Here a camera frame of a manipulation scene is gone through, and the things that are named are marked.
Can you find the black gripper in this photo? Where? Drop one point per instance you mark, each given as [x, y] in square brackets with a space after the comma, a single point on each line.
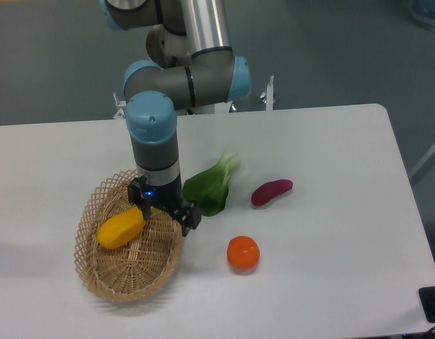
[144, 196]

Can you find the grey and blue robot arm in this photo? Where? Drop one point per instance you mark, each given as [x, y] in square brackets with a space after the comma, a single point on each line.
[207, 73]

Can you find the yellow mango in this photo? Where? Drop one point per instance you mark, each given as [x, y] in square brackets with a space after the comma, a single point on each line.
[121, 228]

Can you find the woven wicker basket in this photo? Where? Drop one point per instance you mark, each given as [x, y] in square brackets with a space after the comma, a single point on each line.
[135, 270]

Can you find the green bok choy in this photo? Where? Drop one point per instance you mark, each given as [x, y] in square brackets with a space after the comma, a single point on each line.
[209, 188]

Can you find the orange tangerine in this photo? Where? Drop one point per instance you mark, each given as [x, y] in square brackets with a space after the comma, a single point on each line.
[243, 255]

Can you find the purple sweet potato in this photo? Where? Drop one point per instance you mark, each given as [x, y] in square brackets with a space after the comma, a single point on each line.
[266, 192]

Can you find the black device at table edge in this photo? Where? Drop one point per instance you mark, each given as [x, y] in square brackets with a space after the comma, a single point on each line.
[427, 298]

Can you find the blue object in corner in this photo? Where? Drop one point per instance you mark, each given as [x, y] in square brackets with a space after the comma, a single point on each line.
[423, 11]

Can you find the white table leg frame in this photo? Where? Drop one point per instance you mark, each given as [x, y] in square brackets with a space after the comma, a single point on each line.
[424, 164]

